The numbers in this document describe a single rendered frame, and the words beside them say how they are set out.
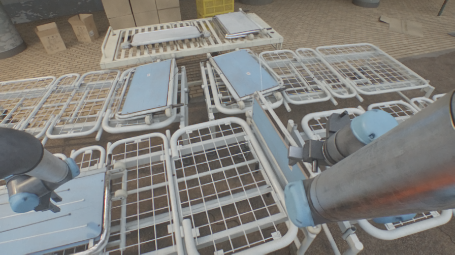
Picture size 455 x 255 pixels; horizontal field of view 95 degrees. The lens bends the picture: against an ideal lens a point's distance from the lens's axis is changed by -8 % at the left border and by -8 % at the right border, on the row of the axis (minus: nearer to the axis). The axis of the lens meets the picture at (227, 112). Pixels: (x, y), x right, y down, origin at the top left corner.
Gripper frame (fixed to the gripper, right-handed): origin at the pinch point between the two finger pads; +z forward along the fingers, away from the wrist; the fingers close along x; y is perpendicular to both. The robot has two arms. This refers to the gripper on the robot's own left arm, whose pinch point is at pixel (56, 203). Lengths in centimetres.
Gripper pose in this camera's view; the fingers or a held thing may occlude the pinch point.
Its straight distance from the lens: 127.0
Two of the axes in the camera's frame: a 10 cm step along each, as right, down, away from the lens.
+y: -9.5, 2.2, -2.2
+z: 0.0, 7.0, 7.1
